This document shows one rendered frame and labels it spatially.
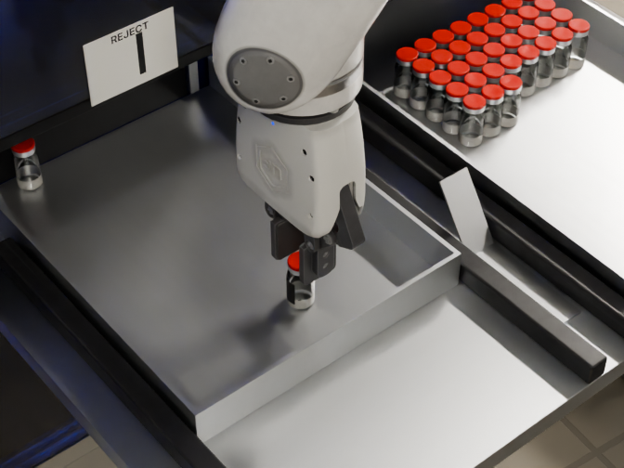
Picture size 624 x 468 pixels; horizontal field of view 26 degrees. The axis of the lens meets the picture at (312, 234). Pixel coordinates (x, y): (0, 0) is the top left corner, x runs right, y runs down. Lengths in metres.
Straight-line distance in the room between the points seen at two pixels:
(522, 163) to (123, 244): 0.36
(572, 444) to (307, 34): 1.44
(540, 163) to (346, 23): 0.49
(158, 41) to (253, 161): 0.18
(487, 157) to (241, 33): 0.48
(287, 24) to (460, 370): 0.38
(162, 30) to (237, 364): 0.28
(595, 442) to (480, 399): 1.13
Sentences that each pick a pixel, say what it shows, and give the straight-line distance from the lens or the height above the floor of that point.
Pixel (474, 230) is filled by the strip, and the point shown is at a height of 0.90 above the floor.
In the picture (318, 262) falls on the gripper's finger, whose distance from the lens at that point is 1.02.
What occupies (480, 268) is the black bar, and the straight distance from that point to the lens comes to 1.09.
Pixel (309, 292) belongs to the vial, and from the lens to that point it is 1.07.
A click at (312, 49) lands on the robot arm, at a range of 0.78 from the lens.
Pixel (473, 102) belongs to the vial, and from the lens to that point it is 1.21.
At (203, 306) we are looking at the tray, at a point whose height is 0.88.
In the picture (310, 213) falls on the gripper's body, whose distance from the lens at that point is 0.95.
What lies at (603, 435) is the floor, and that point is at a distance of 2.16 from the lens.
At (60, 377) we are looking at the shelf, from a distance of 1.05.
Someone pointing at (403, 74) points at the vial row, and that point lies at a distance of 1.26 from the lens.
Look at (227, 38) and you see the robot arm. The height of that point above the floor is 1.21.
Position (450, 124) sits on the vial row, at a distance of 1.24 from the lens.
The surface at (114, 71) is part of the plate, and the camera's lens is 1.11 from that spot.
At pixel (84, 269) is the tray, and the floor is 0.88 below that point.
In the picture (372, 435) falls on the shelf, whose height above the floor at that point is 0.88.
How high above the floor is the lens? 1.67
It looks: 44 degrees down
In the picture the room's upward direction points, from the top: straight up
